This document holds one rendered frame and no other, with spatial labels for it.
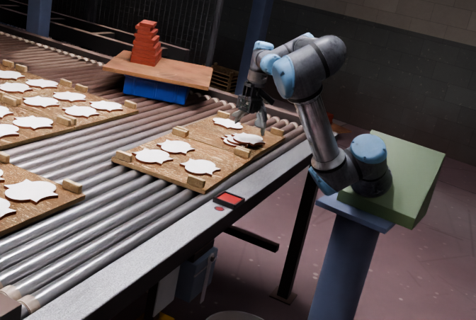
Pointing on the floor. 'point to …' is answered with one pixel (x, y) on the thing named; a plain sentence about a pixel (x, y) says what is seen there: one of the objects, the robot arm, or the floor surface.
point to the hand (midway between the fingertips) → (249, 129)
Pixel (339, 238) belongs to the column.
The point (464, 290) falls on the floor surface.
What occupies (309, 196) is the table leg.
